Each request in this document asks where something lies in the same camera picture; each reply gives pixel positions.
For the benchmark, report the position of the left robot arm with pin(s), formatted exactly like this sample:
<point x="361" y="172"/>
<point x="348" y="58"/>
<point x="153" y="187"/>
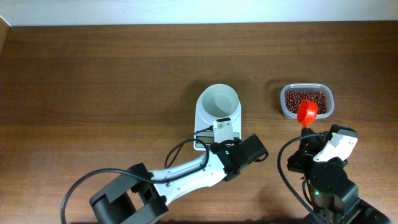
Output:
<point x="139" y="195"/>

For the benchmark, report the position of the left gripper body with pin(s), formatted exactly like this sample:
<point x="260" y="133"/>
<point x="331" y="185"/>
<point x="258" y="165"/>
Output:
<point x="228" y="147"/>

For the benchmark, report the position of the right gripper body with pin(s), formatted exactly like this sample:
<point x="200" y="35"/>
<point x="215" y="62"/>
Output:
<point x="308" y="140"/>

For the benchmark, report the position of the clear plastic bean container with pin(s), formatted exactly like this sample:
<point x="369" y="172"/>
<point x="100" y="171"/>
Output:
<point x="330" y="104"/>

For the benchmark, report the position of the red beans in container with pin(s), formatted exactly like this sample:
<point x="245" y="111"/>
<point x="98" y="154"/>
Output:
<point x="293" y="99"/>

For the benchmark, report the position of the white digital kitchen scale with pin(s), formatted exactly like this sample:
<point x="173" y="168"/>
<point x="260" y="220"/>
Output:
<point x="204" y="120"/>

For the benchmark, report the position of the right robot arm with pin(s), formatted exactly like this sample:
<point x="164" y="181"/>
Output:
<point x="335" y="199"/>

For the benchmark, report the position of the orange measuring scoop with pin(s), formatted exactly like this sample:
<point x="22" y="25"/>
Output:
<point x="307" y="112"/>

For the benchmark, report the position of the white round bowl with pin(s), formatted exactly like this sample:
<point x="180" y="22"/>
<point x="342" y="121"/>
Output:
<point x="219" y="101"/>

